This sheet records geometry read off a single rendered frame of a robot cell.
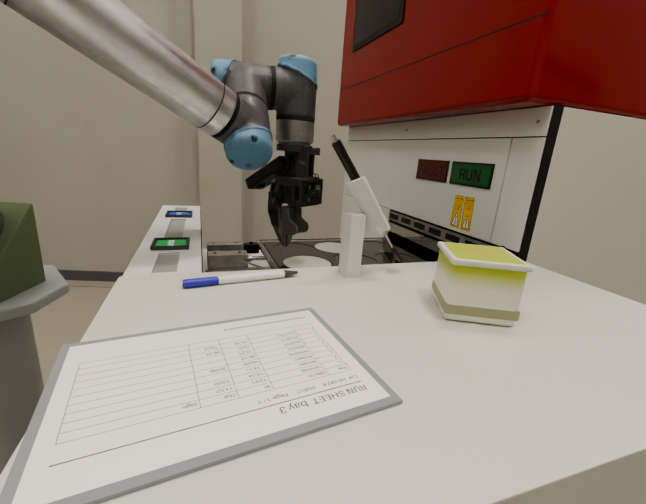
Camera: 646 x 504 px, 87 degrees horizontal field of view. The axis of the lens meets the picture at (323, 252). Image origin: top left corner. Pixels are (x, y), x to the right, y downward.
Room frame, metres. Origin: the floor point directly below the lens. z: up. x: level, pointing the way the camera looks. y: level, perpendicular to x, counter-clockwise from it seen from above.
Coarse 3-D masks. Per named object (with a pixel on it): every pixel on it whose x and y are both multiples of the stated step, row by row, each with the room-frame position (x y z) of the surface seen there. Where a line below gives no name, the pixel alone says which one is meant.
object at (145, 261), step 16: (176, 208) 0.88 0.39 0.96; (192, 208) 0.88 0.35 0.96; (160, 224) 0.67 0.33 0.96; (176, 224) 0.70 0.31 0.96; (192, 224) 0.69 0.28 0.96; (144, 240) 0.55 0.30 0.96; (192, 240) 0.57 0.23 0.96; (144, 256) 0.47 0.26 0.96; (160, 256) 0.49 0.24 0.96; (176, 256) 0.49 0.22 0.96; (192, 256) 0.48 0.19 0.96; (128, 272) 0.40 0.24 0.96; (144, 272) 0.41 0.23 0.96; (160, 272) 0.41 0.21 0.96; (176, 272) 0.41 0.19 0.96; (192, 272) 0.42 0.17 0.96
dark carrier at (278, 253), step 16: (336, 240) 0.88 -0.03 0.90; (368, 240) 0.91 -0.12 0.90; (384, 240) 0.92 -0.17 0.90; (272, 256) 0.70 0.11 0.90; (288, 256) 0.71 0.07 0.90; (320, 256) 0.73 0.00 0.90; (336, 256) 0.74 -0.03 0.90; (368, 256) 0.75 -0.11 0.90; (384, 256) 0.77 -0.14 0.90; (400, 256) 0.78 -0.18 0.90; (416, 256) 0.78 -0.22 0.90
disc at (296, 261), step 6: (288, 258) 0.69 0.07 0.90; (294, 258) 0.70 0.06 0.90; (300, 258) 0.70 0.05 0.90; (306, 258) 0.71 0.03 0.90; (312, 258) 0.71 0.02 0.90; (318, 258) 0.71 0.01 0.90; (288, 264) 0.65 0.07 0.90; (294, 264) 0.66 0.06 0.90; (300, 264) 0.66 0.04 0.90; (306, 264) 0.66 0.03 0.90; (312, 264) 0.67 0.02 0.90; (318, 264) 0.67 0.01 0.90; (324, 264) 0.67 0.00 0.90; (330, 264) 0.68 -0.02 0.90
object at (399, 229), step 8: (392, 224) 0.97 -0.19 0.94; (400, 224) 0.96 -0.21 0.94; (392, 232) 0.99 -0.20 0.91; (400, 232) 0.92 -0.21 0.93; (408, 232) 0.89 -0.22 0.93; (416, 232) 0.86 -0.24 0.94; (416, 240) 0.85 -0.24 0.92; (424, 240) 0.82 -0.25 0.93; (432, 240) 0.79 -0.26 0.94; (440, 240) 0.79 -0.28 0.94; (432, 248) 0.79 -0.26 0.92
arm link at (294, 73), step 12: (288, 60) 0.67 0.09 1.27; (300, 60) 0.67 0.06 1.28; (312, 60) 0.69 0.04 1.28; (276, 72) 0.66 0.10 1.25; (288, 72) 0.67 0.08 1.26; (300, 72) 0.67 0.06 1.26; (312, 72) 0.69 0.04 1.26; (276, 84) 0.66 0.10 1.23; (288, 84) 0.66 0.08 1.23; (300, 84) 0.67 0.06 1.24; (312, 84) 0.69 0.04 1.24; (276, 96) 0.66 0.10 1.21; (288, 96) 0.67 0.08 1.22; (300, 96) 0.67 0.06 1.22; (312, 96) 0.69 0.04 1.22; (276, 108) 0.68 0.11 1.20; (288, 108) 0.67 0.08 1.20; (300, 108) 0.67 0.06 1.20; (312, 108) 0.69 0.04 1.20; (312, 120) 0.69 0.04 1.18
